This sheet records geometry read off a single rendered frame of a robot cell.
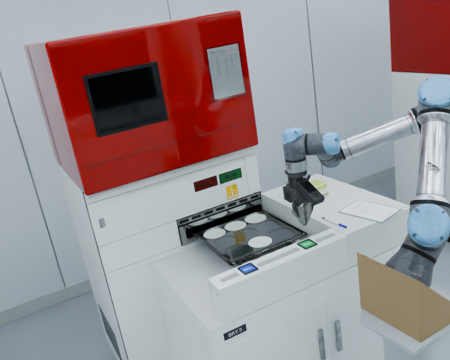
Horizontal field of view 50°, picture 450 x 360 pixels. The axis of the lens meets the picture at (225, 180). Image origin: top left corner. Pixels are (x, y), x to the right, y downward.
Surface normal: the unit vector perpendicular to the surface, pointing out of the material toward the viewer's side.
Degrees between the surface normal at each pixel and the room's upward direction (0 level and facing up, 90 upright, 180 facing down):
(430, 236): 60
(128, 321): 90
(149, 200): 90
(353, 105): 90
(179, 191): 90
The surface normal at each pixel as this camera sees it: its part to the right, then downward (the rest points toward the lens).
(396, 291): -0.85, 0.29
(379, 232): 0.46, 0.23
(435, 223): -0.39, -0.14
